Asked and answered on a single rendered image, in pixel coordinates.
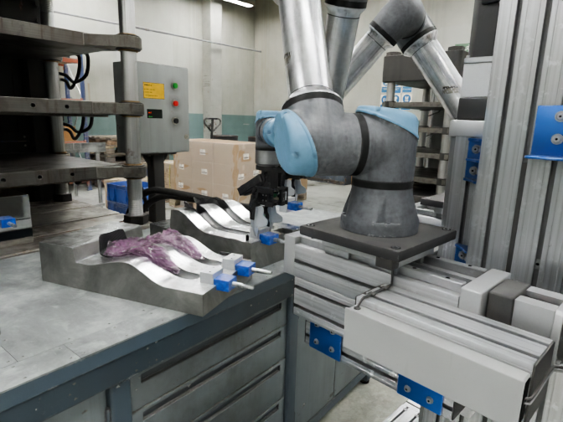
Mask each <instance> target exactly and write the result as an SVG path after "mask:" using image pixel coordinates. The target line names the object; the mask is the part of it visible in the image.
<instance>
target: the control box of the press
mask: <svg viewBox="0 0 563 422"><path fill-rule="evenodd" d="M113 78H114V93H115V102H121V100H122V85H121V61H117V62H113ZM137 84H138V101H141V103H143V104H144V108H145V115H143V116H141V117H139V123H140V143H141V155H142V157H143V158H144V160H145V161H146V163H147V183H148V187H149V188H151V187H161V188H165V183H164V161H165V159H166V157H167V155H168V154H171V156H173V154H177V152H188V151H189V74H188V69H187V68H184V67H178V66H172V65H165V64H154V63H148V62H142V61H137ZM116 138H117V151H118V152H122V153H126V151H125V135H124V118H123V117H121V116H119V115H116ZM146 214H148V221H150V222H153V223H154V222H158V221H163V220H166V209H165V199H164V200H160V201H158V202H156V203H154V204H153V205H152V206H151V207H150V208H149V210H147V211H146Z"/></svg>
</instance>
